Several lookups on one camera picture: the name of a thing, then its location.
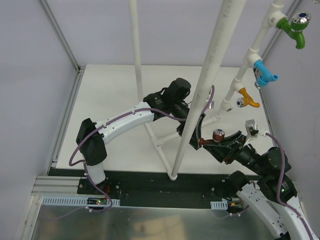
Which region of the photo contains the brown water faucet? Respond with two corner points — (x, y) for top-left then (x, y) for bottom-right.
(198, 128), (226, 146)

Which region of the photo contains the white PVC pipe frame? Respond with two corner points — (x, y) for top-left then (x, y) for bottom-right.
(127, 0), (292, 181)

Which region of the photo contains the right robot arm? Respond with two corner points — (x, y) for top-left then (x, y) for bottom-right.
(197, 129), (318, 240)

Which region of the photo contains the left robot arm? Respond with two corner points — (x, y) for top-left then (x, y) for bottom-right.
(75, 78), (191, 195)

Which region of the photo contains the orange water faucet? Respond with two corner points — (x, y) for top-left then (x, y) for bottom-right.
(236, 87), (260, 108)

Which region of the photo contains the blue water faucet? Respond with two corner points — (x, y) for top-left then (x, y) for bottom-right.
(253, 60), (279, 89)

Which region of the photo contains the green water faucet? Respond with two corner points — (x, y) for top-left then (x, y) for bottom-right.
(276, 11), (312, 50)

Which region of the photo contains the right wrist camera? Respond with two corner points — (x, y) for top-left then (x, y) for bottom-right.
(244, 119), (266, 146)

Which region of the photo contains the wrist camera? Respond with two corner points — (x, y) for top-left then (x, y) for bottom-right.
(203, 99), (215, 109)
(244, 119), (266, 146)

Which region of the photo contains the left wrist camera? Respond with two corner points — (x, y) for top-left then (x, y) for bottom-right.
(203, 99), (215, 109)

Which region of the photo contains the right white cable duct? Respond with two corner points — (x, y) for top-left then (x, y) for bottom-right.
(210, 200), (228, 210)

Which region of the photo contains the white cable duct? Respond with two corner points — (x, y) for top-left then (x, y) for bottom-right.
(42, 196), (121, 208)
(210, 200), (228, 210)

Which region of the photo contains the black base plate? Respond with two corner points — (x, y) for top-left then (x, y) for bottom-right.
(77, 171), (228, 209)

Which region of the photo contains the left white cable duct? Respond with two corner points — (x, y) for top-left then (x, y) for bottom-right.
(42, 196), (121, 208)

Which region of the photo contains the right aluminium frame post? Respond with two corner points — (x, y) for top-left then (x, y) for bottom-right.
(261, 0), (308, 62)

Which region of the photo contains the aluminium frame post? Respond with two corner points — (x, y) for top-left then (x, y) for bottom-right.
(37, 0), (81, 73)
(261, 0), (308, 62)

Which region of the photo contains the left aluminium frame post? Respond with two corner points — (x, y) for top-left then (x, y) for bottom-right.
(37, 0), (81, 73)

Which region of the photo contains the aluminium front rail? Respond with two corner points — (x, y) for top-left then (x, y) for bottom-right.
(31, 176), (81, 195)

